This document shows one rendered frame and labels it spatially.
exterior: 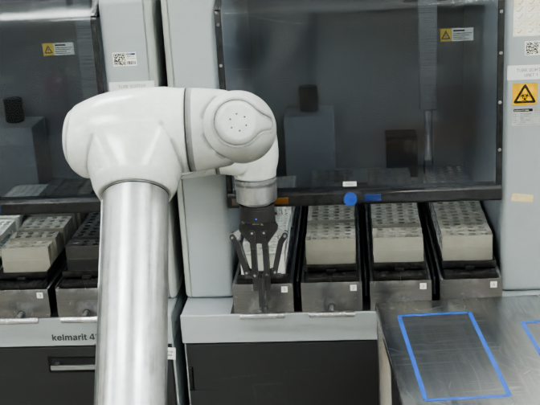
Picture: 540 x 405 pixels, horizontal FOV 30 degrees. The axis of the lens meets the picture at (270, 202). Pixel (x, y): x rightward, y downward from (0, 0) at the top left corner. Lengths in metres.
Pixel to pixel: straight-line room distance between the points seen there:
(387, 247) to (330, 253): 0.13
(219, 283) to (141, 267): 0.93
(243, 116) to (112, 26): 0.80
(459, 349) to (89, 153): 0.78
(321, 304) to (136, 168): 0.87
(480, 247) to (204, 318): 0.64
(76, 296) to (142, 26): 0.62
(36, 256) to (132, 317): 1.01
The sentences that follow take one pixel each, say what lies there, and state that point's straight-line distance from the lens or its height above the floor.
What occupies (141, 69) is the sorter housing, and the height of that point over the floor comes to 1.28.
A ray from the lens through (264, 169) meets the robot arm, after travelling 2.10.
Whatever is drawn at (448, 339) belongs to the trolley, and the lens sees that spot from 1.94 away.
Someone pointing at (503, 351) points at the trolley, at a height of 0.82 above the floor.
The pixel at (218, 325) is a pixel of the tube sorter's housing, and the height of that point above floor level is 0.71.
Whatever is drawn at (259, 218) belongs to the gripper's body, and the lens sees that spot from 2.14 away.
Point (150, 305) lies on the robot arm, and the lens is 1.42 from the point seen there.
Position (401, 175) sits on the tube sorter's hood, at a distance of 2.23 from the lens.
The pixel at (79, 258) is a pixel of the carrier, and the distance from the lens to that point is 2.37.
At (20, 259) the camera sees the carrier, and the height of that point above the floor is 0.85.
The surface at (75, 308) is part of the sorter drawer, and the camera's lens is 2.34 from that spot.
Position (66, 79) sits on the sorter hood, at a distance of 2.26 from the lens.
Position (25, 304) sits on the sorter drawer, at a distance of 2.37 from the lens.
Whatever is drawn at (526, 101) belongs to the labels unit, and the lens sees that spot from 2.24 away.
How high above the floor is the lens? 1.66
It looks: 18 degrees down
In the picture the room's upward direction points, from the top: 3 degrees counter-clockwise
